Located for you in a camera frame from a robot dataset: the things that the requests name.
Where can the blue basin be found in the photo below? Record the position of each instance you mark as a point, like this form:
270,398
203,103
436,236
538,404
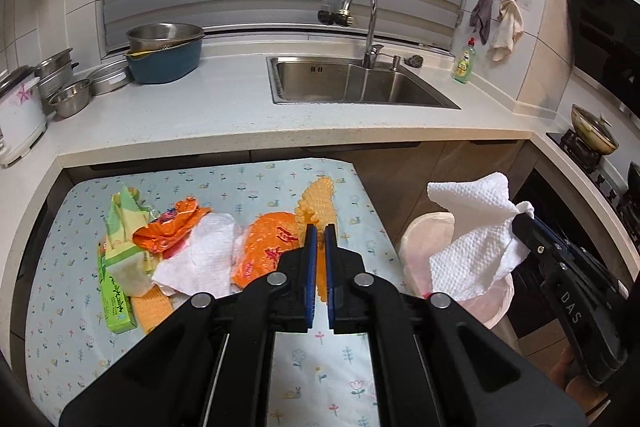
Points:
165,64

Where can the beige hanging cloth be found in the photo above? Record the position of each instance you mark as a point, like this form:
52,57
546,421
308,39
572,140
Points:
507,32

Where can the green carton box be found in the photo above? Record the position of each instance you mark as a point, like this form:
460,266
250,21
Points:
116,302

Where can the orange wrapper with blue print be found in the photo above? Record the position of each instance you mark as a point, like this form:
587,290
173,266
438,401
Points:
167,229

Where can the floral tablecloth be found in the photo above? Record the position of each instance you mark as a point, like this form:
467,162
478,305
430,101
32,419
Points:
65,287

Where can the steel steamer pot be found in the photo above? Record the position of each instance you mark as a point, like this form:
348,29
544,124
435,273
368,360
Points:
55,69

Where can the steel faucet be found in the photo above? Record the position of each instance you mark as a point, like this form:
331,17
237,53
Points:
372,22

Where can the orange waffle cloth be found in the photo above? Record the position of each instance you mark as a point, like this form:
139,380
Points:
152,309

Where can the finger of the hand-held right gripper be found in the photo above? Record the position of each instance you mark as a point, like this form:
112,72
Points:
530,234
560,237

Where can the flat steel pan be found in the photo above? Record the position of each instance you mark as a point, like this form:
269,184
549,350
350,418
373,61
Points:
110,77

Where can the wok with glass lid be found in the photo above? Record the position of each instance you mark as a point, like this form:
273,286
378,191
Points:
595,132

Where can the yellow bubble mesh sheet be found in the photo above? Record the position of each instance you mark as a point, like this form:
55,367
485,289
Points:
317,202

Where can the black oven front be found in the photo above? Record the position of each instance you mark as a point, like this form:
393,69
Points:
545,322

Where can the green dish soap bottle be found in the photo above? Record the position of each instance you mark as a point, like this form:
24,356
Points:
463,64

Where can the wooden base cabinet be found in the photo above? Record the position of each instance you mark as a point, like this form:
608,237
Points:
440,162

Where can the bin with white bag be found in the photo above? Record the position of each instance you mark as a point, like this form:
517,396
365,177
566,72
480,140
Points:
417,247

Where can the person's right hand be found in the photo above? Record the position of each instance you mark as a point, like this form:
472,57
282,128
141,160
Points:
575,372

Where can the white paper towel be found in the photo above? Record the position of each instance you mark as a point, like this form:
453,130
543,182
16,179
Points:
475,232
200,257

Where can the steel colander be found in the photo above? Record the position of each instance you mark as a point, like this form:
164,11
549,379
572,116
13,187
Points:
162,34

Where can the black range hood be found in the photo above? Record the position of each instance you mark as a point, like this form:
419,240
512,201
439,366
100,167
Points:
605,42

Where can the steel bowl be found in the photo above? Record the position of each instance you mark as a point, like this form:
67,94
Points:
70,99

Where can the steel sink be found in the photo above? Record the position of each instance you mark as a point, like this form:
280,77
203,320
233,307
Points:
350,82

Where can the grey hanging cloth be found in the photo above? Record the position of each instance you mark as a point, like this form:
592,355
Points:
481,17

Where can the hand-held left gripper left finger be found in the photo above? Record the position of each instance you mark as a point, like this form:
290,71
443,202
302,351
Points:
311,257

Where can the white rice cooker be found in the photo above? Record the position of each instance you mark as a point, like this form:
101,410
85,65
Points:
17,117

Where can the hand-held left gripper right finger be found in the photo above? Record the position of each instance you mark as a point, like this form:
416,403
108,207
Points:
330,257

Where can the yellow green wrapper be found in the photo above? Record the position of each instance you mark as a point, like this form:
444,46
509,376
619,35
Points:
122,227

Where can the steel soap dispenser nozzle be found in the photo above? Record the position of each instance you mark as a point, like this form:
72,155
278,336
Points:
395,63

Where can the black gas stove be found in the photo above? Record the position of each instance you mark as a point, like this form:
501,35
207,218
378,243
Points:
607,177

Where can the small dark scrubber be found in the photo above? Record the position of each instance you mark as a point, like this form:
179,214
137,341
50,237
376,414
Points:
414,61

